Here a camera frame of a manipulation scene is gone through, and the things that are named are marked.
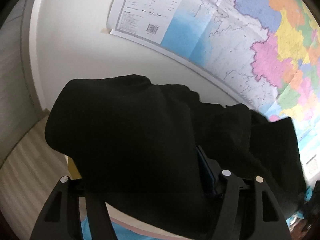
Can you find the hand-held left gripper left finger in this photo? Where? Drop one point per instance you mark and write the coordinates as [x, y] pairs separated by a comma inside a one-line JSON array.
[[97, 212]]

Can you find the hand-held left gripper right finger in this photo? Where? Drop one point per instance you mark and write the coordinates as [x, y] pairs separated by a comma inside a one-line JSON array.
[[205, 170]]

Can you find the black garment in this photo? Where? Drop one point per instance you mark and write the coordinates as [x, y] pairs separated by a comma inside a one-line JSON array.
[[125, 130]]

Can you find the blue floral bedsheet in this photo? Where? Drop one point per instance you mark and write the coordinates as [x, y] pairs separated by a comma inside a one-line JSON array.
[[125, 233]]

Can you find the pale pink garment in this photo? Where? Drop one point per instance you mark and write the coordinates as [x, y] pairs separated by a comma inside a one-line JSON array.
[[140, 227]]

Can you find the beige tape piece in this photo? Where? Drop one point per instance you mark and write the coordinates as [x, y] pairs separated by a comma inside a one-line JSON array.
[[106, 31]]

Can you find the colourful wall map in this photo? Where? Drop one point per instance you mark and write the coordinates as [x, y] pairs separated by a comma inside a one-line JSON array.
[[237, 30]]

